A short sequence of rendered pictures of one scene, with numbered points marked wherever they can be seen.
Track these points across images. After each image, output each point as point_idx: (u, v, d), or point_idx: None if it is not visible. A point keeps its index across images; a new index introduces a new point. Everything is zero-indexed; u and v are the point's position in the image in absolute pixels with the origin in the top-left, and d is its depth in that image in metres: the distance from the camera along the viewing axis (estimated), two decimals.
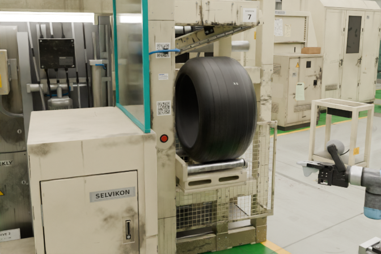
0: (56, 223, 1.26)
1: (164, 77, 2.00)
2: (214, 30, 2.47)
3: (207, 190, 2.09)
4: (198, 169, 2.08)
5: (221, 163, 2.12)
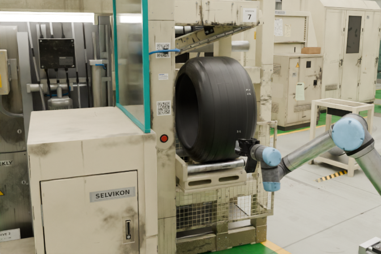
0: (56, 223, 1.26)
1: (164, 77, 2.00)
2: (214, 30, 2.47)
3: (207, 190, 2.09)
4: (197, 172, 2.10)
5: (220, 169, 2.13)
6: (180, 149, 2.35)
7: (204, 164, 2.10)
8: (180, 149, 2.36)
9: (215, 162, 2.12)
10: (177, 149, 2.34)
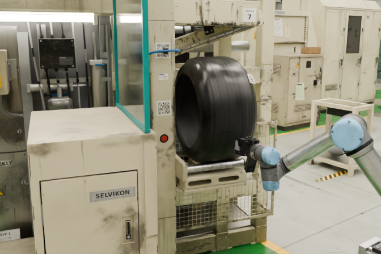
0: (56, 223, 1.26)
1: (164, 77, 2.00)
2: (214, 30, 2.47)
3: (207, 190, 2.09)
4: None
5: None
6: (181, 153, 2.33)
7: (205, 170, 2.09)
8: (181, 152, 2.33)
9: (216, 168, 2.11)
10: (178, 155, 2.33)
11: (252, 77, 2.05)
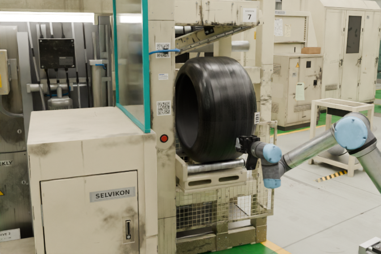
0: (56, 223, 1.26)
1: (164, 77, 2.00)
2: (214, 30, 2.47)
3: (207, 190, 2.09)
4: (198, 166, 2.08)
5: (220, 161, 2.13)
6: None
7: None
8: None
9: None
10: None
11: (258, 115, 2.02)
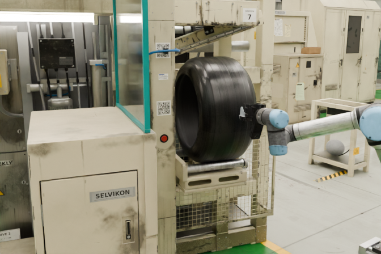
0: (56, 223, 1.26)
1: (164, 77, 2.00)
2: (214, 30, 2.47)
3: (207, 190, 2.09)
4: None
5: None
6: (181, 153, 2.33)
7: (205, 168, 2.09)
8: (181, 152, 2.33)
9: (216, 166, 2.11)
10: (178, 155, 2.33)
11: None
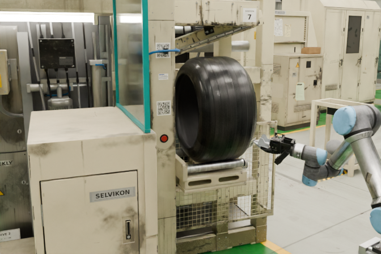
0: (56, 223, 1.26)
1: (164, 77, 2.00)
2: (214, 30, 2.47)
3: (207, 190, 2.09)
4: (197, 164, 2.09)
5: (218, 161, 2.15)
6: None
7: None
8: (180, 156, 2.36)
9: None
10: None
11: (253, 140, 2.08)
